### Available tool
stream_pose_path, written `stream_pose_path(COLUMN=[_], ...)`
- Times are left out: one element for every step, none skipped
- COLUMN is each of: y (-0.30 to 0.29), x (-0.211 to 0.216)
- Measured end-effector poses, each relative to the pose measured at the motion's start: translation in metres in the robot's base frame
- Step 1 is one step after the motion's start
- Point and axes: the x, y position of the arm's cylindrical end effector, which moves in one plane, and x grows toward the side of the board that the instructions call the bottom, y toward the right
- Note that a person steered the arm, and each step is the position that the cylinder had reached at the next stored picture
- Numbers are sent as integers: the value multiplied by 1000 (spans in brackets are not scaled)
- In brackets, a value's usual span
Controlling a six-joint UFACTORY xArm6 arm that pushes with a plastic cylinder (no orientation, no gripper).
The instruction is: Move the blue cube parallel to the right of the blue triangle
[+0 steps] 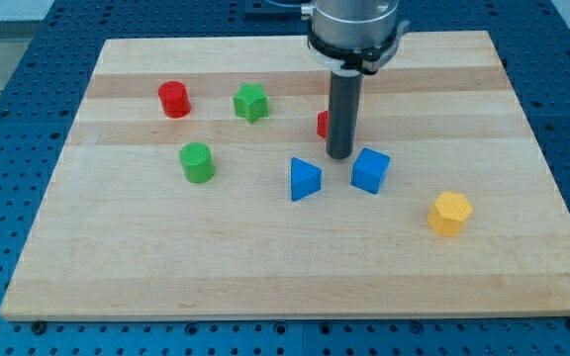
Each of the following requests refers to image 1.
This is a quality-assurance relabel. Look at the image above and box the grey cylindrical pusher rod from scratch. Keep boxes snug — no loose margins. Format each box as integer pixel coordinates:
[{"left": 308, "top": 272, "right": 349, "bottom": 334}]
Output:
[{"left": 326, "top": 73, "right": 362, "bottom": 159}]

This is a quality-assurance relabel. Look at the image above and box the blue cube block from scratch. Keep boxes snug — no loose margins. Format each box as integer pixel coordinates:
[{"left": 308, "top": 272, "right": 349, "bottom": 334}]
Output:
[{"left": 350, "top": 147, "right": 392, "bottom": 195}]

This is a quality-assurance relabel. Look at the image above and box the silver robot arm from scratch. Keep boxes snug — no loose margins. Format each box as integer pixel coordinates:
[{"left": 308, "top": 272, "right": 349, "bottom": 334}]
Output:
[{"left": 301, "top": 0, "right": 410, "bottom": 159}]

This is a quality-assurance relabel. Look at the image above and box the blue triangle block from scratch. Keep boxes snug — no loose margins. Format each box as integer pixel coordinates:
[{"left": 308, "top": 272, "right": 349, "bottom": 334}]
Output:
[{"left": 290, "top": 157, "right": 323, "bottom": 202}]

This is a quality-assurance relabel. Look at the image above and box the red block behind rod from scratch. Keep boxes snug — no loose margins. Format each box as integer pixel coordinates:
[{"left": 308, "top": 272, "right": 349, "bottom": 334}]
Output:
[{"left": 317, "top": 111, "right": 329, "bottom": 138}]

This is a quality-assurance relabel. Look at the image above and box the green star block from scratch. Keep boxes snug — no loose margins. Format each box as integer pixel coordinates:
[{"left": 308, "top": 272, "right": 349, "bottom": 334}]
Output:
[{"left": 233, "top": 83, "right": 269, "bottom": 124}]

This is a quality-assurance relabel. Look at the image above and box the yellow hexagon block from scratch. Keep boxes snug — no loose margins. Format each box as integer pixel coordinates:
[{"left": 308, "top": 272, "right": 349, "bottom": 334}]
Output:
[{"left": 427, "top": 191, "right": 473, "bottom": 237}]

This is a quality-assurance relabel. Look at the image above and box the green cylinder block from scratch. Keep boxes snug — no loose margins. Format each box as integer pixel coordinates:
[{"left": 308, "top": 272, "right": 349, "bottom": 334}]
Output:
[{"left": 179, "top": 142, "right": 215, "bottom": 184}]

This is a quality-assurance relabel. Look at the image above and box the red cylinder block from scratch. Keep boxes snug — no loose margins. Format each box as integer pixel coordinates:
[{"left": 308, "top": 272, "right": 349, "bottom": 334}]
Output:
[{"left": 157, "top": 81, "right": 192, "bottom": 119}]

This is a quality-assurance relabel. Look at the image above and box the wooden board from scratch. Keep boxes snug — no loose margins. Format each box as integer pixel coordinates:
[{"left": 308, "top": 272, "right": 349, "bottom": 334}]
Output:
[{"left": 0, "top": 31, "right": 570, "bottom": 321}]

